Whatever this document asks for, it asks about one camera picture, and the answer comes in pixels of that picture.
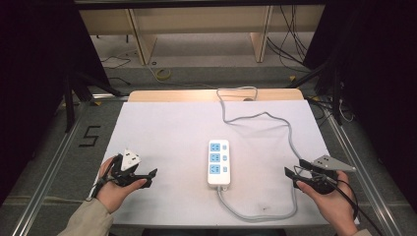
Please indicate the yellow tape roll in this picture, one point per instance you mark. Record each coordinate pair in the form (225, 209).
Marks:
(163, 74)

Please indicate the metal floor rail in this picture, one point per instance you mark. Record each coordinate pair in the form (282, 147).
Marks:
(49, 170)
(364, 177)

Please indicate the white table cover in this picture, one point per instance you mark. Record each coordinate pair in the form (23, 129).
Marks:
(170, 131)

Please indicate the person's left hand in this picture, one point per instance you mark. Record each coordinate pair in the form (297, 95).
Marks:
(113, 196)

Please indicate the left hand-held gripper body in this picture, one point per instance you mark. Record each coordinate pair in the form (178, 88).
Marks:
(126, 170)

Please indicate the light wooden shelf unit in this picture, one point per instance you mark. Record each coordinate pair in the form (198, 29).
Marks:
(203, 18)

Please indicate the person's right hand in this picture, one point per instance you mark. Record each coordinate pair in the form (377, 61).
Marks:
(334, 206)

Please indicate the black tripod stand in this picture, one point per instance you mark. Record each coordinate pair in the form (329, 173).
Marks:
(69, 105)
(336, 98)

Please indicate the black curtain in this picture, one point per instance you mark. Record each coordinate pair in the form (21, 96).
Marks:
(383, 82)
(32, 82)

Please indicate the white power strip blue sockets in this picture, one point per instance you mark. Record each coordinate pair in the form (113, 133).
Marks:
(218, 177)

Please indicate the light wooden table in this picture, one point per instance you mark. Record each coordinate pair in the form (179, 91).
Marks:
(180, 95)

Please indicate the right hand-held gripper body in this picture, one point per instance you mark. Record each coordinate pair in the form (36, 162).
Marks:
(324, 183)

